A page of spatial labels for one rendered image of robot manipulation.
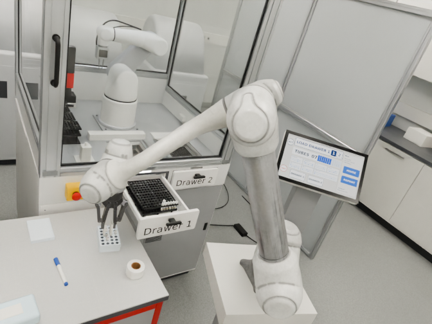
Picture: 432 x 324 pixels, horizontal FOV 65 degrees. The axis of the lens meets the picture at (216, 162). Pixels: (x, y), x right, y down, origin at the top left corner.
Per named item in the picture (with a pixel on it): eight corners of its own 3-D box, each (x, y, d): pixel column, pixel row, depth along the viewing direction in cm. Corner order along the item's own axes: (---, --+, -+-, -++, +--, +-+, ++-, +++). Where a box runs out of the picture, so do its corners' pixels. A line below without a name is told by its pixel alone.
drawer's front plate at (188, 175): (214, 184, 200) (218, 168, 195) (170, 189, 183) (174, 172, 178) (212, 182, 201) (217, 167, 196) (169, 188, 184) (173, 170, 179)
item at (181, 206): (190, 224, 160) (193, 214, 157) (139, 234, 145) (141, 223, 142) (157, 178, 187) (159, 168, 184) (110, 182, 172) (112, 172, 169)
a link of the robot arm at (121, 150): (107, 165, 134) (92, 181, 122) (112, 130, 127) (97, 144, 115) (134, 173, 134) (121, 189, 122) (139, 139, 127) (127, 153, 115)
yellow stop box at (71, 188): (83, 200, 153) (85, 187, 150) (67, 202, 149) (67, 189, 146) (81, 193, 157) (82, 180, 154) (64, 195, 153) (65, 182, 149)
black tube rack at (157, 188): (175, 214, 163) (178, 204, 160) (141, 220, 152) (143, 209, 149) (157, 188, 178) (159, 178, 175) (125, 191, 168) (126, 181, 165)
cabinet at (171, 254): (195, 275, 243) (225, 184, 208) (35, 322, 184) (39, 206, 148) (146, 197, 309) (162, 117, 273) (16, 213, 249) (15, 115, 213)
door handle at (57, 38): (60, 90, 123) (63, 38, 115) (52, 90, 122) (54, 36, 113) (57, 86, 126) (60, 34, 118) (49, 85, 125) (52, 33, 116)
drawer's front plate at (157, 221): (194, 228, 160) (200, 210, 155) (136, 240, 143) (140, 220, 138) (192, 226, 161) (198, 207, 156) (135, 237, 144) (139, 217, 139)
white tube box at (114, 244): (119, 251, 143) (121, 244, 141) (99, 252, 139) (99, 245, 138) (116, 231, 153) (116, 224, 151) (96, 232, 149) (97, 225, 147)
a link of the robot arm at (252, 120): (301, 281, 128) (308, 330, 108) (259, 283, 131) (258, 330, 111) (276, 78, 100) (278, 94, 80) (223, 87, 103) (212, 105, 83)
